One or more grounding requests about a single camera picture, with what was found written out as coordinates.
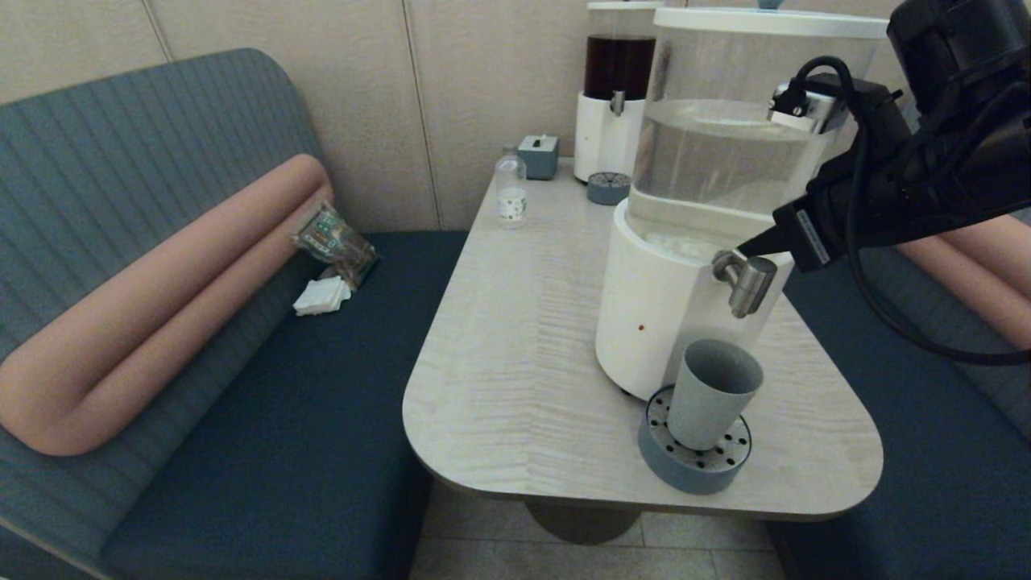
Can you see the dark drink dispenser white base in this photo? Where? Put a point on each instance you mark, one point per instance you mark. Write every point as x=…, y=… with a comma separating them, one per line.
x=604, y=137

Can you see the blue ribbed booth sofa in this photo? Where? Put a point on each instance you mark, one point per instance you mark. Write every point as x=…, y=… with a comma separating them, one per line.
x=926, y=467
x=282, y=419

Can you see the clear plastic bottle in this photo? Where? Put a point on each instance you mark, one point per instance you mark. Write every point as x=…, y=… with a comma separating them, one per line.
x=511, y=196

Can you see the clear green snack packet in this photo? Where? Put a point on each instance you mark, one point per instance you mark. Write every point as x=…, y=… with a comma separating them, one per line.
x=334, y=240

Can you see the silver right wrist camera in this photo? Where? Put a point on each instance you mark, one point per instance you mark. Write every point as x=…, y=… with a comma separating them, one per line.
x=809, y=111

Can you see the steel water dispenser tap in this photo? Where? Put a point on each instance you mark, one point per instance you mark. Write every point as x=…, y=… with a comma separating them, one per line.
x=753, y=283

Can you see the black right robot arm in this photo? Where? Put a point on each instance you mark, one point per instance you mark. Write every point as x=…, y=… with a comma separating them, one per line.
x=966, y=121

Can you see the small blue steel drip tray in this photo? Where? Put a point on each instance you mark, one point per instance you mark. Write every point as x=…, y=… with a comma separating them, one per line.
x=608, y=190

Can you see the clear water dispenser white base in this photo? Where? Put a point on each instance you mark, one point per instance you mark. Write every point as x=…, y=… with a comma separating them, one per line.
x=668, y=306

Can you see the blue-grey tissue box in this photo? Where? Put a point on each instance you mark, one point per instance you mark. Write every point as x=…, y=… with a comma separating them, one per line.
x=538, y=157

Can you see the grey plastic cup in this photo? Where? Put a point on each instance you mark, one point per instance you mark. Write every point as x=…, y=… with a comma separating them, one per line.
x=709, y=403

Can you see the bronze table pedestal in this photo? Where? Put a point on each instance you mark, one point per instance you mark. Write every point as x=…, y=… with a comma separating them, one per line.
x=584, y=524

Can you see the white folded napkins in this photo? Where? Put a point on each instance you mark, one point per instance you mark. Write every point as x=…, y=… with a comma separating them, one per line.
x=322, y=296

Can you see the large blue steel drip tray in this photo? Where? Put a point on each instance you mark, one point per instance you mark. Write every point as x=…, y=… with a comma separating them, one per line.
x=685, y=471

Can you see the steel dark drink dispenser tap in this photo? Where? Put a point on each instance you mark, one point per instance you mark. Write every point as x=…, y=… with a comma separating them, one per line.
x=618, y=102

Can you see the pink bolster cushion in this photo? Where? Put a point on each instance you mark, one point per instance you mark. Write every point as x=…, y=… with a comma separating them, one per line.
x=983, y=282
x=161, y=306

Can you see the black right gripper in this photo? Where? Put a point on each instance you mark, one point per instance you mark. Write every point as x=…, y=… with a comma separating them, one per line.
x=854, y=209

